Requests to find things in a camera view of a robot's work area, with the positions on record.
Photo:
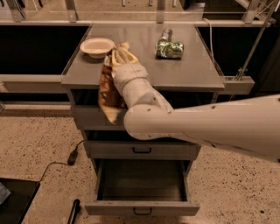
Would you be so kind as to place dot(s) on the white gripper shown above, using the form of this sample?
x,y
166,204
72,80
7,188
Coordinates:
x,y
129,73

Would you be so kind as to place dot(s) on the brown chip bag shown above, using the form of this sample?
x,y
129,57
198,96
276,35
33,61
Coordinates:
x,y
109,100

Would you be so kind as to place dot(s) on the black robot base panel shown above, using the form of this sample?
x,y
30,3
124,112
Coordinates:
x,y
15,207

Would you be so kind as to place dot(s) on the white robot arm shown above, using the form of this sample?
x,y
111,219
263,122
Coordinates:
x,y
250,127

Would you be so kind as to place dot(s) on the grey drawer cabinet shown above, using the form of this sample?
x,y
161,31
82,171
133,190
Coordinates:
x,y
194,72

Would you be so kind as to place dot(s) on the grey top drawer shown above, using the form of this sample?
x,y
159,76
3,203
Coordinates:
x,y
89,116

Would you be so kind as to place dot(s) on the grey drawer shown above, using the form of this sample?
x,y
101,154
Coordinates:
x,y
142,188
120,145
89,116

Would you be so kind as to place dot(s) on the grey middle drawer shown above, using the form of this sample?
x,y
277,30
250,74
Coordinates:
x,y
120,145

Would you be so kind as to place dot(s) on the grey bottom drawer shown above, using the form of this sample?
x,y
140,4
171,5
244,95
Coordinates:
x,y
142,188

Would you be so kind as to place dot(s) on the white bowl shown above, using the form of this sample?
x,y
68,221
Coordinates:
x,y
97,48

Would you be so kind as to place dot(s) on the silver can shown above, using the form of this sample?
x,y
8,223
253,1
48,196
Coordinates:
x,y
166,35

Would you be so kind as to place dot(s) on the green crushed can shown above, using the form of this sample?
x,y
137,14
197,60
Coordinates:
x,y
169,49

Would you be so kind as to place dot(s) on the metal diagonal pole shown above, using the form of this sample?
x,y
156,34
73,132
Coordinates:
x,y
272,9

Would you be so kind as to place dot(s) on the grey horizontal rail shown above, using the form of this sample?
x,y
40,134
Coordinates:
x,y
32,83

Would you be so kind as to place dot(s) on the black cylindrical handle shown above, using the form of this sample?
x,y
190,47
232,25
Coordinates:
x,y
74,211

